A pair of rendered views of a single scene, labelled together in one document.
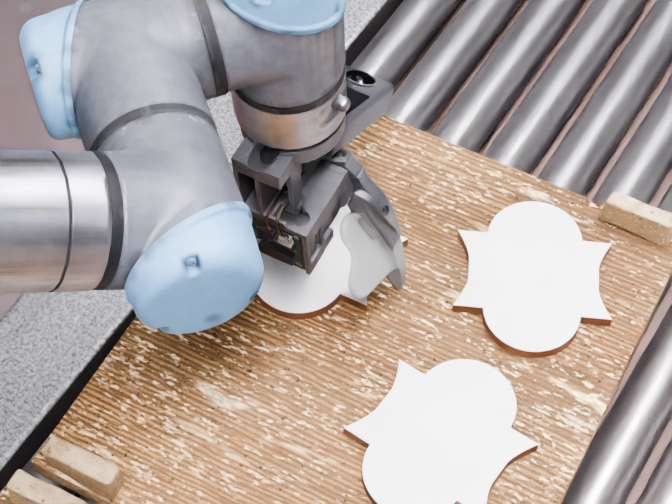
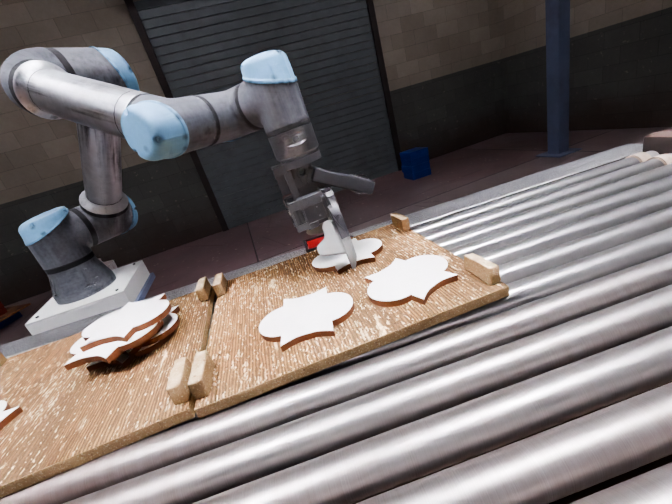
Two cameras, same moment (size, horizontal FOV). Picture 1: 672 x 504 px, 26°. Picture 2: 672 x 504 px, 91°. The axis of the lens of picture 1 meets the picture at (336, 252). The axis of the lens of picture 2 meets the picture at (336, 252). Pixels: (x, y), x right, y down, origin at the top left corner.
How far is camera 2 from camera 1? 0.88 m
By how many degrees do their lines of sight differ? 52
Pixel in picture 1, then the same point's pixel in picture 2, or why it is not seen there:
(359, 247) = (328, 234)
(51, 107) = not seen: hidden behind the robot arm
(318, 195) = (305, 196)
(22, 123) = not seen: hidden behind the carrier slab
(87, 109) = not seen: hidden behind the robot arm
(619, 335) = (425, 310)
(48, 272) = (110, 117)
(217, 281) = (135, 121)
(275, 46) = (251, 92)
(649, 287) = (463, 297)
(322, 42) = (268, 92)
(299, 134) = (279, 150)
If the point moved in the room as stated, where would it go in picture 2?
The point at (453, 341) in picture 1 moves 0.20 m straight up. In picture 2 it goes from (354, 290) to (318, 164)
